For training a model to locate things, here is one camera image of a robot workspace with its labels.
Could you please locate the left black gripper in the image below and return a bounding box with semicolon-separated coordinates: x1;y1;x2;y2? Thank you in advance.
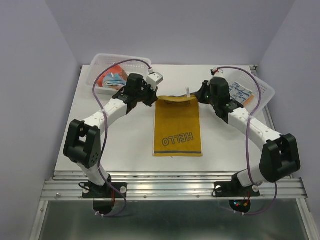
135;81;158;107

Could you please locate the yellow grey towel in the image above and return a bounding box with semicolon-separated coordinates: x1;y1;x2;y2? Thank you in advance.
153;93;203;157

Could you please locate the light blue patterned towel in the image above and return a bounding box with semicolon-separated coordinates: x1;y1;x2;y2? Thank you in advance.
102;73;127;88

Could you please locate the orange polka dot towel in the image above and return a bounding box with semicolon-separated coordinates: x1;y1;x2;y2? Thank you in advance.
241;94;255;107

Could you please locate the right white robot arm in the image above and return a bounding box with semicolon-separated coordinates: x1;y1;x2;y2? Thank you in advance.
194;77;301;197

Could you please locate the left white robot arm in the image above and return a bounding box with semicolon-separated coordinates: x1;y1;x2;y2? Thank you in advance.
63;72;163;197

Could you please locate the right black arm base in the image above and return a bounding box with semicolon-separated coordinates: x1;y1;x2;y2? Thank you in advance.
211;181;260;214

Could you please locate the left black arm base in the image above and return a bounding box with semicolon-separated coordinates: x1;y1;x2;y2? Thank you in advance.
78;181;122;216

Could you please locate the white basket with towels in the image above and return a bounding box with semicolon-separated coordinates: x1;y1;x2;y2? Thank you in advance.
85;53;152;95

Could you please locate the red white towel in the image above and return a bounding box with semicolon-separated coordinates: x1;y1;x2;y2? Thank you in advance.
97;65;128;90

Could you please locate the empty white basket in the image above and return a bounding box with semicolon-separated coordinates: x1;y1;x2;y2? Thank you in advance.
223;69;276;116

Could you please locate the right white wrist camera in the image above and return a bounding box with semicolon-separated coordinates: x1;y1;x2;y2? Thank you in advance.
210;68;225;79

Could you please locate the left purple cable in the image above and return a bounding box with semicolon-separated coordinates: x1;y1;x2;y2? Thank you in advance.
92;59;156;218

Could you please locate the aluminium frame rail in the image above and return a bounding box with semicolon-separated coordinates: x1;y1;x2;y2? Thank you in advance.
30;170;320;240

